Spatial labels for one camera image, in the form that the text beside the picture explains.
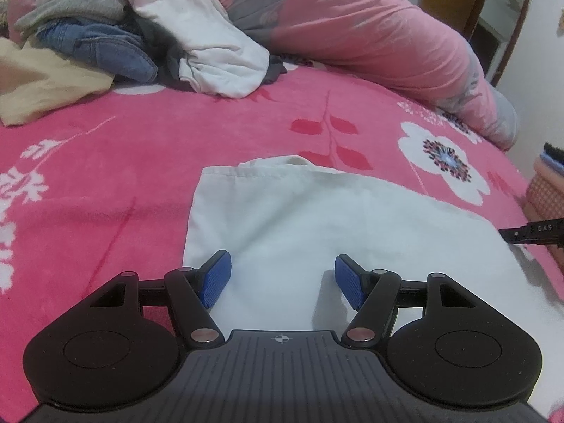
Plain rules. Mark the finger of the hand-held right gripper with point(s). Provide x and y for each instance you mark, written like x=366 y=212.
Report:
x=513 y=235

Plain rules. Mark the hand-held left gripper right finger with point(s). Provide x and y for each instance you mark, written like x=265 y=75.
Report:
x=350 y=282

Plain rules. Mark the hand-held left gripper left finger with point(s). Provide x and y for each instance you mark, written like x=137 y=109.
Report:
x=216 y=280

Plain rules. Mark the white shirt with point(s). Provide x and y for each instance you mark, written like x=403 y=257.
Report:
x=330 y=220

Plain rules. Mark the blue folded garment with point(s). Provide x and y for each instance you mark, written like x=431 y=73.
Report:
x=550 y=161

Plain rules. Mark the black folded garment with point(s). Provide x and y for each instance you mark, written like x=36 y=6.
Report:
x=555 y=152

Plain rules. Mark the pink floral blanket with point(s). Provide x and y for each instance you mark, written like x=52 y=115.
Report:
x=132 y=163

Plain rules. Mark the white bulky garment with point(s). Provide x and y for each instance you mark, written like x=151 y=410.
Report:
x=198 y=44

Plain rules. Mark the pink and grey duvet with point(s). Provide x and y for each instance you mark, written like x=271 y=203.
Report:
x=352 y=31

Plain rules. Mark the blue jeans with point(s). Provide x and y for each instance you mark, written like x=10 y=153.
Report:
x=101 y=48

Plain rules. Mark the beige garment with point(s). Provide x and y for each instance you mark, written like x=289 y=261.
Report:
x=39 y=83

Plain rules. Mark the light grey garment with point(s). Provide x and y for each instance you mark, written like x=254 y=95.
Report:
x=79 y=6

